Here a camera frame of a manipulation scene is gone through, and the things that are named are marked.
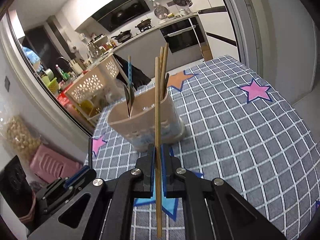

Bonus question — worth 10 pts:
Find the wooden chopstick pair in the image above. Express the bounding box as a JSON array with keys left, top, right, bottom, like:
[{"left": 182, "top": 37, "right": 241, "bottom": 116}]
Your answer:
[
  {"left": 159, "top": 47, "right": 164, "bottom": 82},
  {"left": 155, "top": 57, "right": 162, "bottom": 239}
]

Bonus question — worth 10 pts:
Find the black handled spoon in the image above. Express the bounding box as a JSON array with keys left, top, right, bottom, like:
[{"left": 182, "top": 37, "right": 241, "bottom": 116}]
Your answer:
[{"left": 123, "top": 84, "right": 131, "bottom": 117}]

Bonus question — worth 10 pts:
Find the wooden chopstick single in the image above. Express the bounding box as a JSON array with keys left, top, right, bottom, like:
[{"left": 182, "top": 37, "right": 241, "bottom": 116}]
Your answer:
[{"left": 161, "top": 43, "right": 169, "bottom": 100}]

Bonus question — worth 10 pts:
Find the blue star sticker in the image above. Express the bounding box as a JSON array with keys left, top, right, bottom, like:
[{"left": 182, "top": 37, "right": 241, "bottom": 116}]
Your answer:
[{"left": 133, "top": 147, "right": 205, "bottom": 222}]

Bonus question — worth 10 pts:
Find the pink plastic stool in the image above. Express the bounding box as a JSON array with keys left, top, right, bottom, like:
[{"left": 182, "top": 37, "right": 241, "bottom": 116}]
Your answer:
[{"left": 30, "top": 145, "right": 82, "bottom": 183}]

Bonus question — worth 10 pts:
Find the beige utensil holder caddy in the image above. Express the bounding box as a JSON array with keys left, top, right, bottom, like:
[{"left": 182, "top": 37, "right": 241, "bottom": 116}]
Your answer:
[{"left": 107, "top": 88, "right": 185, "bottom": 152}]

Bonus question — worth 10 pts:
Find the pink star sticker left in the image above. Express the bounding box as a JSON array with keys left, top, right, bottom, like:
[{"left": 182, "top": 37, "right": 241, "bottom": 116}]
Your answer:
[{"left": 92, "top": 134, "right": 107, "bottom": 157}]

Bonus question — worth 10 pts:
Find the pink star sticker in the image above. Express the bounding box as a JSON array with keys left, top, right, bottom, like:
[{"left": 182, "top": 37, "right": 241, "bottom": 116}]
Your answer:
[
  {"left": 238, "top": 78, "right": 272, "bottom": 103},
  {"left": 92, "top": 134, "right": 107, "bottom": 157}
]

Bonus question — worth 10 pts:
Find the bag of nuts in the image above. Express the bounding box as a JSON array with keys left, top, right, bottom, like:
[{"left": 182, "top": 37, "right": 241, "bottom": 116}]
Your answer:
[{"left": 4, "top": 115, "right": 41, "bottom": 163}]

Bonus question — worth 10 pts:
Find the black utensil in holder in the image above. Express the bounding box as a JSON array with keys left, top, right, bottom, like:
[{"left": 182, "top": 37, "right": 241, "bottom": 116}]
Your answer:
[{"left": 129, "top": 85, "right": 135, "bottom": 107}]

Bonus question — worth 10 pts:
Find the grey checked tablecloth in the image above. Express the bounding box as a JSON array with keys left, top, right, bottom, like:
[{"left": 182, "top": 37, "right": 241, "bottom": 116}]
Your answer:
[{"left": 85, "top": 55, "right": 320, "bottom": 240}]

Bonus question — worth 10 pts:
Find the beige plastic basket rack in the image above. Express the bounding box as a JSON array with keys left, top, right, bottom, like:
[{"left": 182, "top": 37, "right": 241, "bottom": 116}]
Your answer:
[{"left": 64, "top": 54, "right": 122, "bottom": 126}]

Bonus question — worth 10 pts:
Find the orange star sticker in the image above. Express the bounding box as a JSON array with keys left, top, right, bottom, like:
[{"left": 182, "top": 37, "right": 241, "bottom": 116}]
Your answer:
[{"left": 167, "top": 70, "right": 196, "bottom": 92}]

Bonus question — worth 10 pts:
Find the blue patterned chopstick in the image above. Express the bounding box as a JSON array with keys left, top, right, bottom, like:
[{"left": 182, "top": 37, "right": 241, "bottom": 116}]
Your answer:
[{"left": 127, "top": 55, "right": 132, "bottom": 89}]

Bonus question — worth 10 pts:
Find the pink star sticker right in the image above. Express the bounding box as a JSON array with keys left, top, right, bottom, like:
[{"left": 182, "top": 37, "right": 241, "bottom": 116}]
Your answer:
[{"left": 238, "top": 78, "right": 272, "bottom": 103}]

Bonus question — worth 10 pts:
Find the black wok on stove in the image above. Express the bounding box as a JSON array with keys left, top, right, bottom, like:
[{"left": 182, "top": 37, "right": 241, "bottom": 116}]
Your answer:
[{"left": 112, "top": 30, "right": 132, "bottom": 43}]

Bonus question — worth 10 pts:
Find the black built-in oven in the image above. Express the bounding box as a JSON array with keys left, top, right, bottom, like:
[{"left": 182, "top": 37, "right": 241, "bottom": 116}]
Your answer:
[{"left": 160, "top": 16, "right": 205, "bottom": 56}]

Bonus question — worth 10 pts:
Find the black pot on stove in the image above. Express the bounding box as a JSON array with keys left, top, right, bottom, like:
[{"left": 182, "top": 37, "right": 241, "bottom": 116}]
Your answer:
[{"left": 136, "top": 18, "right": 152, "bottom": 33}]

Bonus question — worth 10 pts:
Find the black range hood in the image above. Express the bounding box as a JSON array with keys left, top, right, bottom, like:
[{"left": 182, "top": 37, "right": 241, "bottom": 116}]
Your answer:
[{"left": 92, "top": 0, "right": 150, "bottom": 32}]

